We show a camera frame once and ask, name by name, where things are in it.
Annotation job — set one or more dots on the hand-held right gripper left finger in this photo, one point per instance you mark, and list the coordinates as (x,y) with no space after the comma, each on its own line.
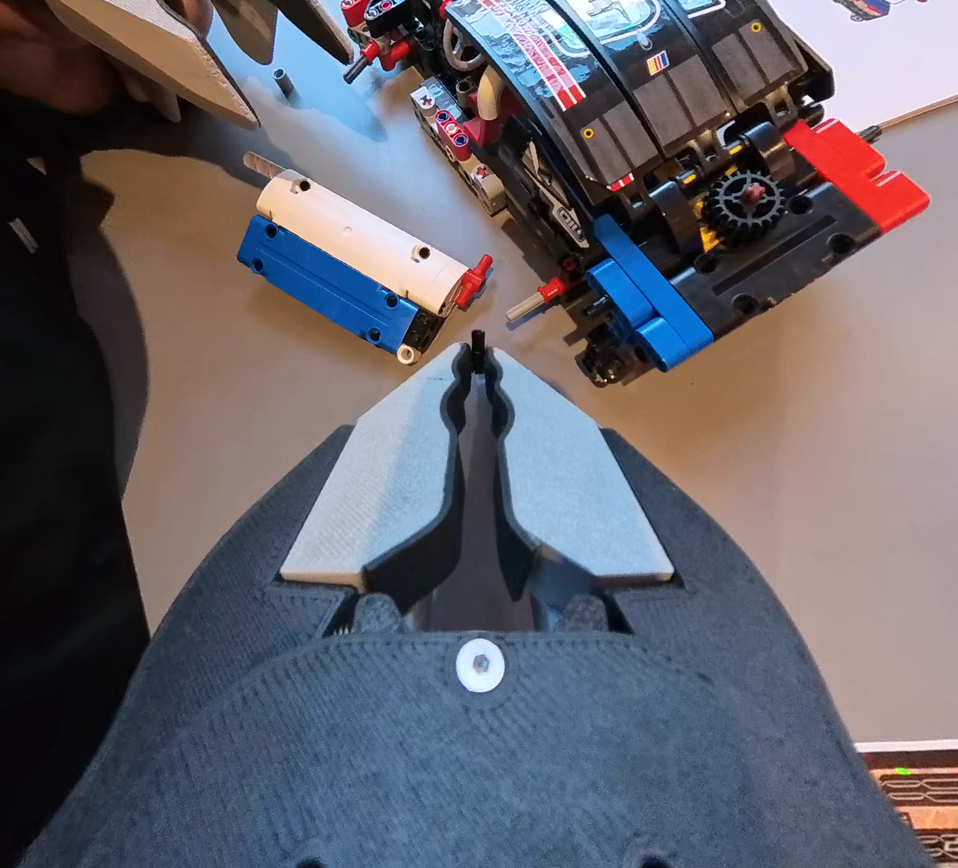
(374,501)

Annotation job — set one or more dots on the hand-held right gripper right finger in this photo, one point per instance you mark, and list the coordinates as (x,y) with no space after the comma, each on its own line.
(584,501)

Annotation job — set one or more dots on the small black brick pin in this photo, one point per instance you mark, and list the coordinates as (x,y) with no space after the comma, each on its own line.
(478,348)

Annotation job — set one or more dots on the white blue brick door panel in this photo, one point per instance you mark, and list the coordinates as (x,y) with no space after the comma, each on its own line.
(359,239)

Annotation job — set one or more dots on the grey desk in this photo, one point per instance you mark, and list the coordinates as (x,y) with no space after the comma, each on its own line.
(748,509)

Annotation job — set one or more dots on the person's left hand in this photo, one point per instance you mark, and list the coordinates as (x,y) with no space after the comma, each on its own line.
(52,52)

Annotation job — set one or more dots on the person's black jacket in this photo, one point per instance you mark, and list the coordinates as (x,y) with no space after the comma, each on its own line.
(45,434)

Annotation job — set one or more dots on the toy brick race car model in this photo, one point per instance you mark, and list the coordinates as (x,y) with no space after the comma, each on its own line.
(636,60)

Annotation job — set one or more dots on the colourful sticker sheet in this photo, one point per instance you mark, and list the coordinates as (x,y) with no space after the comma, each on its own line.
(920,808)

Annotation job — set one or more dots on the open white instruction booklet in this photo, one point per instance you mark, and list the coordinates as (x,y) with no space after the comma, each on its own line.
(861,60)

